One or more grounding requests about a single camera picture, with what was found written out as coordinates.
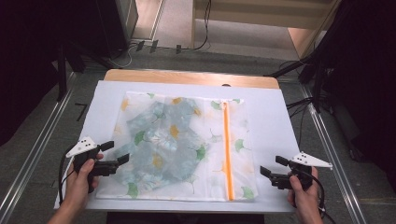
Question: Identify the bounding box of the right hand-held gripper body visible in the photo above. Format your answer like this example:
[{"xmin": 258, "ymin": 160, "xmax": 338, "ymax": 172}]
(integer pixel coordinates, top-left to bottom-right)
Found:
[{"xmin": 270, "ymin": 151, "xmax": 333, "ymax": 191}]

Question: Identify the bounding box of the person's right hand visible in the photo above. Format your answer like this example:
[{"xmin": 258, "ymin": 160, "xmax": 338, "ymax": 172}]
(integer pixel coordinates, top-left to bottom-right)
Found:
[{"xmin": 287, "ymin": 167, "xmax": 321, "ymax": 216}]

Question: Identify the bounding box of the leaf print mesh laundry bag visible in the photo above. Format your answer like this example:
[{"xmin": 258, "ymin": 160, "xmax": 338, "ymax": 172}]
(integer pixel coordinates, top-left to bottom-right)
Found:
[{"xmin": 95, "ymin": 91, "xmax": 260, "ymax": 203}]

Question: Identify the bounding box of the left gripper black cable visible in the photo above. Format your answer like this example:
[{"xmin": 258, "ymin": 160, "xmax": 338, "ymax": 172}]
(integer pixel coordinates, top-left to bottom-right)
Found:
[{"xmin": 58, "ymin": 148, "xmax": 77, "ymax": 206}]

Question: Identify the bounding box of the white floor cable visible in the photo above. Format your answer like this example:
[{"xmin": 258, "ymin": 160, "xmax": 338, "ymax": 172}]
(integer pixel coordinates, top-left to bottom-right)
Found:
[{"xmin": 107, "ymin": 42, "xmax": 138, "ymax": 69}]

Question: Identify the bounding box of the thin black hanging cable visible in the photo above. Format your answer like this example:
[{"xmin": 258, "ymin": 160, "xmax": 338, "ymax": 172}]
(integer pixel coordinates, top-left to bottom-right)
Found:
[{"xmin": 181, "ymin": 0, "xmax": 213, "ymax": 51}]

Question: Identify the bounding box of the white table board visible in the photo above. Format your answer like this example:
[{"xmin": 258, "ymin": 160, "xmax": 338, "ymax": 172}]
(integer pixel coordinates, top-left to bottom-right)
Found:
[{"xmin": 53, "ymin": 79, "xmax": 303, "ymax": 214}]

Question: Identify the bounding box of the blue-grey floral garment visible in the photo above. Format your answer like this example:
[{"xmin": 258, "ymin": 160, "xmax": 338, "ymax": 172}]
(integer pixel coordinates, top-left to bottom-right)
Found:
[{"xmin": 113, "ymin": 96, "xmax": 208, "ymax": 190}]

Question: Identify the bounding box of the dark cabinet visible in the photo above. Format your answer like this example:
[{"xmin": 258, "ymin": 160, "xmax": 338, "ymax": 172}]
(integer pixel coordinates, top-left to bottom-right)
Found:
[{"xmin": 92, "ymin": 0, "xmax": 139, "ymax": 60}]

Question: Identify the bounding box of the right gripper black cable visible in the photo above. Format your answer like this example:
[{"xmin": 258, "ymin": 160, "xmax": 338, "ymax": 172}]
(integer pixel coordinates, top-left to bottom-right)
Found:
[{"xmin": 297, "ymin": 169, "xmax": 338, "ymax": 224}]

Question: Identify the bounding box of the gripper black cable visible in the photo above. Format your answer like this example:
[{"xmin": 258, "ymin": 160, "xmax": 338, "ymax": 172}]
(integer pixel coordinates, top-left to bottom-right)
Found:
[
  {"xmin": 297, "ymin": 169, "xmax": 338, "ymax": 224},
  {"xmin": 58, "ymin": 148, "xmax": 77, "ymax": 206}
]

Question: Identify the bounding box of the aluminium floor rail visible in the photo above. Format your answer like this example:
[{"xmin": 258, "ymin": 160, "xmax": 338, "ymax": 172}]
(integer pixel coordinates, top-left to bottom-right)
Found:
[
  {"xmin": 0, "ymin": 72, "xmax": 78, "ymax": 224},
  {"xmin": 298, "ymin": 83, "xmax": 368, "ymax": 224}
]

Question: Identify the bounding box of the light wooden frame furniture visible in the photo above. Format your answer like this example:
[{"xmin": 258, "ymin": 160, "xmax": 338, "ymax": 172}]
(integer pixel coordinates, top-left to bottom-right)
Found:
[{"xmin": 191, "ymin": 0, "xmax": 343, "ymax": 61}]

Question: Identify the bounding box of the wooden table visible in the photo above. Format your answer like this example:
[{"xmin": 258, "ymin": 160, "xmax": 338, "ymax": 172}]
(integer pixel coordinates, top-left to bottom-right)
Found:
[{"xmin": 103, "ymin": 68, "xmax": 280, "ymax": 90}]

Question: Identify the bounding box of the bundle of black floor cables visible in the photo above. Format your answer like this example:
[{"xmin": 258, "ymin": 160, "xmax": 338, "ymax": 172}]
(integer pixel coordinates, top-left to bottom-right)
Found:
[{"xmin": 285, "ymin": 96, "xmax": 315, "ymax": 145}]

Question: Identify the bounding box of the black curtain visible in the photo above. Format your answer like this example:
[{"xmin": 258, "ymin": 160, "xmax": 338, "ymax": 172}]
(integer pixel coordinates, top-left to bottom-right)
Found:
[
  {"xmin": 311, "ymin": 0, "xmax": 396, "ymax": 188},
  {"xmin": 0, "ymin": 0, "xmax": 97, "ymax": 147}
]

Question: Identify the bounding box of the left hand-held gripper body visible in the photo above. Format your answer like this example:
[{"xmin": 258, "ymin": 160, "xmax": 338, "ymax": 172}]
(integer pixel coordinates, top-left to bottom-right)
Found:
[{"xmin": 65, "ymin": 135, "xmax": 121, "ymax": 194}]

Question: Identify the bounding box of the person's left hand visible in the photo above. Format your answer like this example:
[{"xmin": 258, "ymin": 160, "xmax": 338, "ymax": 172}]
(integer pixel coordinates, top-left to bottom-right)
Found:
[{"xmin": 64, "ymin": 152, "xmax": 105, "ymax": 211}]

